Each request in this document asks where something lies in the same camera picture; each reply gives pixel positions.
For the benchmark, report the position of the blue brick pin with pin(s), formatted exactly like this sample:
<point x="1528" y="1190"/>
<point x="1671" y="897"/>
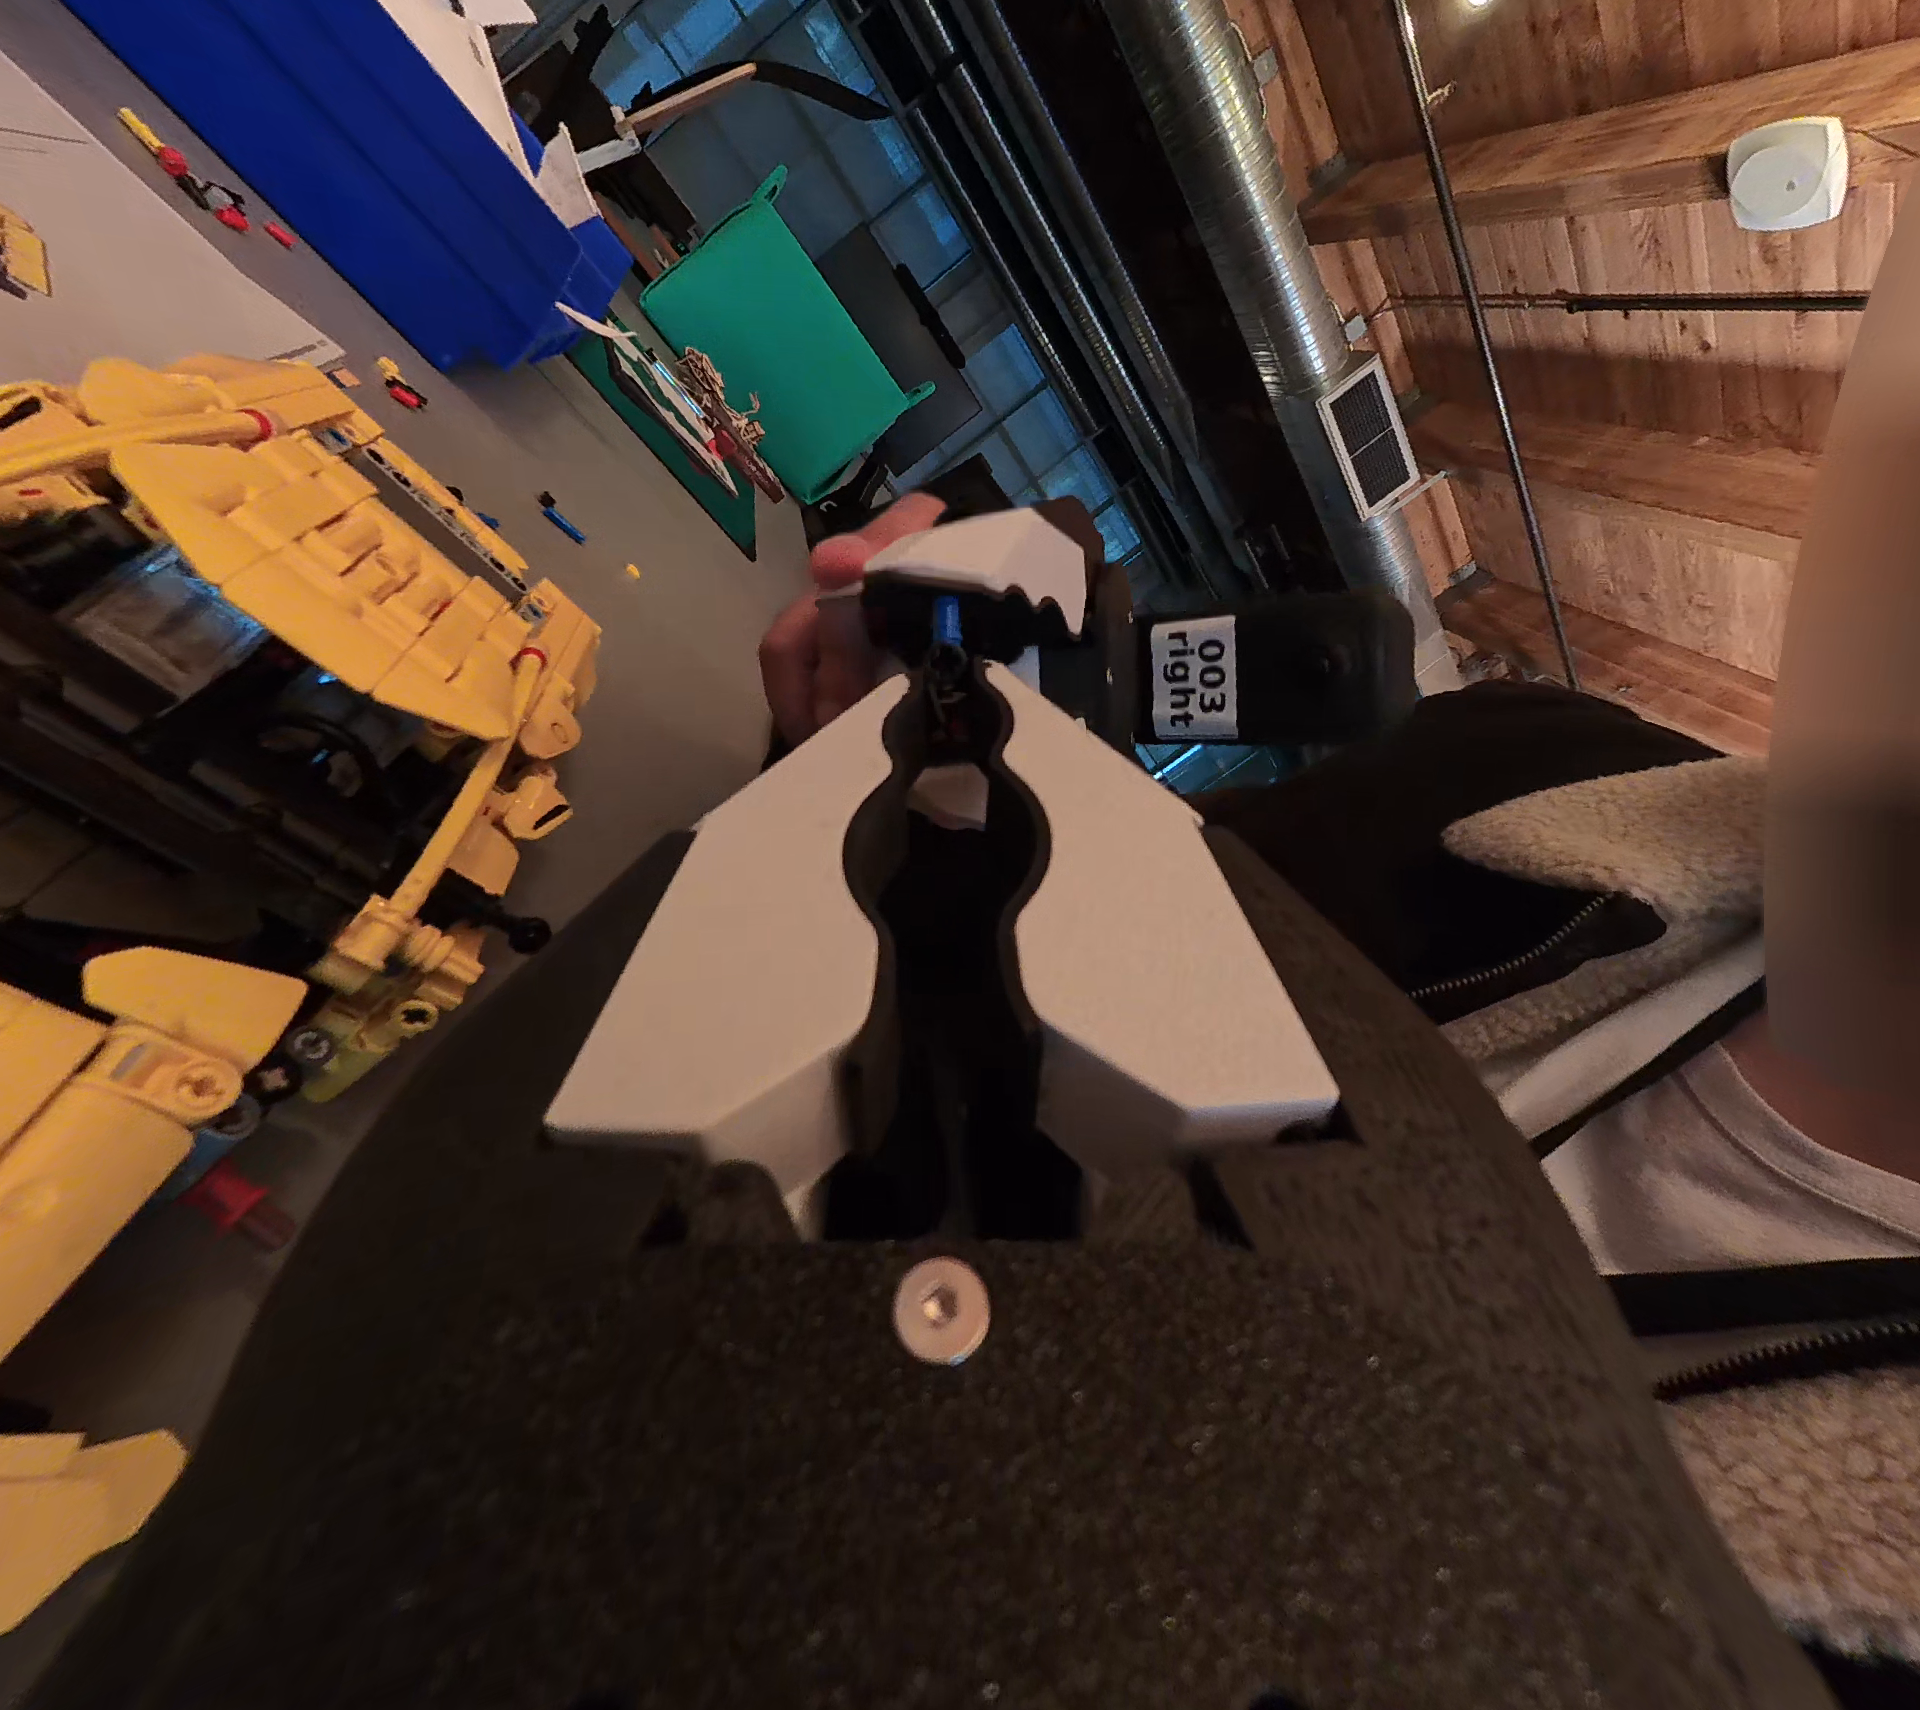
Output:
<point x="563" y="519"/>

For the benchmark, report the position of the green cutting mat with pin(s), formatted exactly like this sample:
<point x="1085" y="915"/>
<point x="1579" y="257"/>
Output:
<point x="644" y="420"/>

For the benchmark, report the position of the silver ventilation duct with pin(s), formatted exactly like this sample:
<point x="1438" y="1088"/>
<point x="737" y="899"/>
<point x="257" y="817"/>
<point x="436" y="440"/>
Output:
<point x="1232" y="165"/>

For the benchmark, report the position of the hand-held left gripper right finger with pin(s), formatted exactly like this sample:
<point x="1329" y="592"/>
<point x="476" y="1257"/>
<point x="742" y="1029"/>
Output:
<point x="1170" y="990"/>

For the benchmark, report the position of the wooden model kit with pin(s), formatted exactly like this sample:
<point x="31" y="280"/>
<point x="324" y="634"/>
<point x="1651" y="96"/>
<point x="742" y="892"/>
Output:
<point x="730" y="420"/>

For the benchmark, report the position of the yellow toy brick car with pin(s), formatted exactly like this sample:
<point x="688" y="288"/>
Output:
<point x="300" y="509"/>

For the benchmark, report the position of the white square mounted device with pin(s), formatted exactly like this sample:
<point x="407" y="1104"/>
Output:
<point x="1786" y="173"/>

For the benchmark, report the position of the brown fleece-lined jacket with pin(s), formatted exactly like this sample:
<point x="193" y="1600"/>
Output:
<point x="1591" y="823"/>

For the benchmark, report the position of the teal plastic bin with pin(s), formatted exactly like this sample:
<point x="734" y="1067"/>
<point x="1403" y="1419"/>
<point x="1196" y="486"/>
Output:
<point x="783" y="330"/>

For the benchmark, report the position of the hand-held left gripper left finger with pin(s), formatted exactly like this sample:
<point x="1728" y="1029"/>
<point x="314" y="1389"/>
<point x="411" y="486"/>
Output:
<point x="721" y="990"/>

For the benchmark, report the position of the white vent grille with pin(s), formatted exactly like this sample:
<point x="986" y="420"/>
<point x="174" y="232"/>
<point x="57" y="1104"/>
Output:
<point x="1370" y="439"/>

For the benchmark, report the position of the white striped shirt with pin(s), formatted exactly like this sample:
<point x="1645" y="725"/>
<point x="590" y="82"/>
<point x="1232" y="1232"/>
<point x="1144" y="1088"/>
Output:
<point x="1680" y="1144"/>

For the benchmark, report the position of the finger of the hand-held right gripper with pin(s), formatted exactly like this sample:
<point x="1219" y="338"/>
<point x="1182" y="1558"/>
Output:
<point x="987" y="555"/>
<point x="949" y="796"/>

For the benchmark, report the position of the open instruction booklet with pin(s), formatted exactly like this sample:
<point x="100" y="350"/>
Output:
<point x="118" y="242"/>

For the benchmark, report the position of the person's right hand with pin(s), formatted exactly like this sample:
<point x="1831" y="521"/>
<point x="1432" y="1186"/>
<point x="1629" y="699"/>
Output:
<point x="818" y="677"/>

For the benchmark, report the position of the scattered small brick pins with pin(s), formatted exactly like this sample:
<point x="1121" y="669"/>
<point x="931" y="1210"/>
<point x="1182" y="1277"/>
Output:
<point x="193" y="182"/>

